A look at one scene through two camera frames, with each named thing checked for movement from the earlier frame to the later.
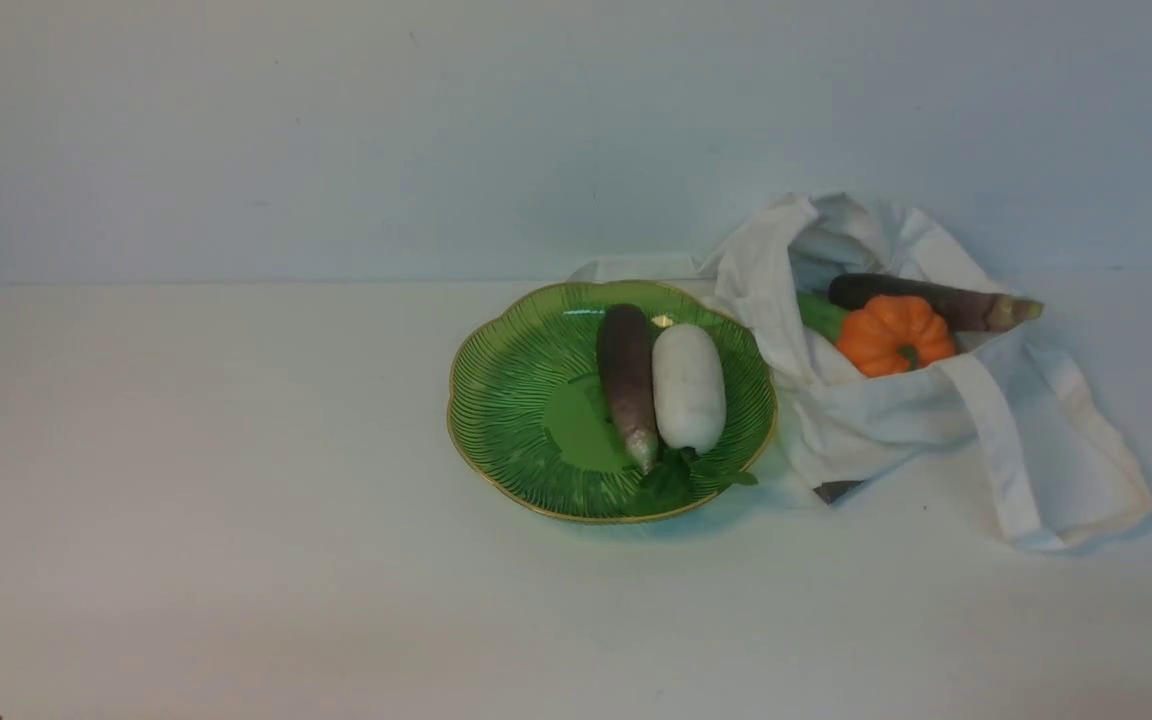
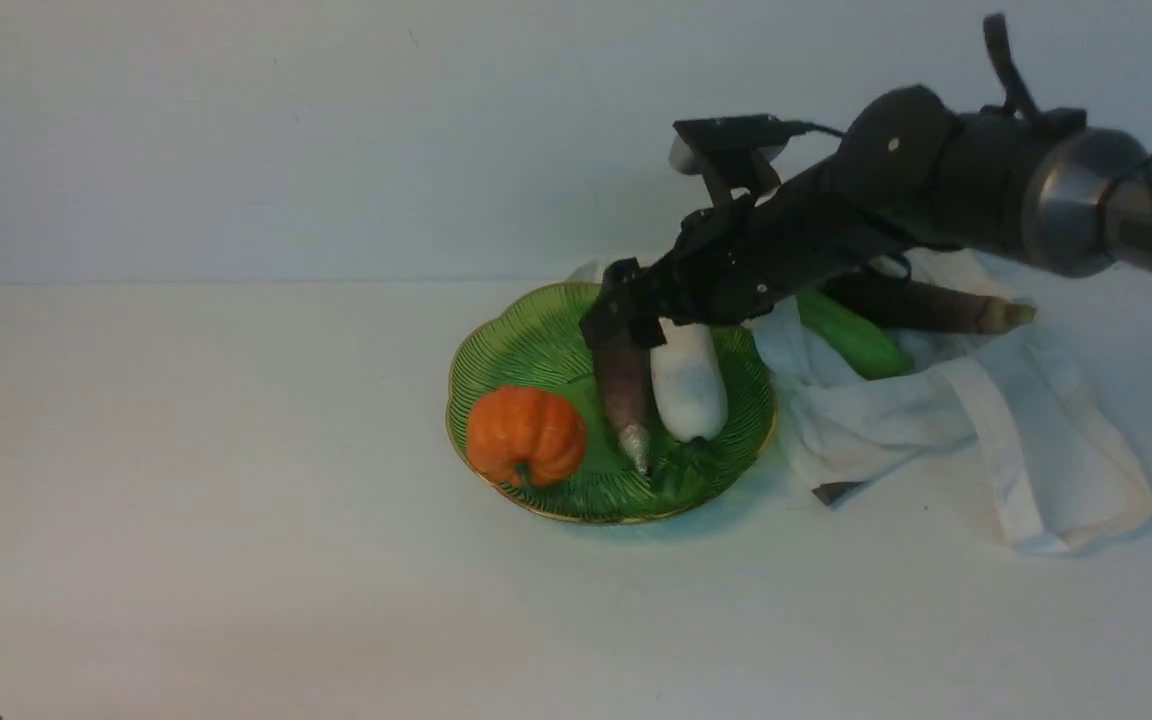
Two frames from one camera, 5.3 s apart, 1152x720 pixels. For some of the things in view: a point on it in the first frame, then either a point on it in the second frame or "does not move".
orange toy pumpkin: (893, 334) → (526, 437)
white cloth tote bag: (1075, 477) does not move
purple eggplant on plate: (624, 362) does not move
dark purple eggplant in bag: (967, 308) does not move
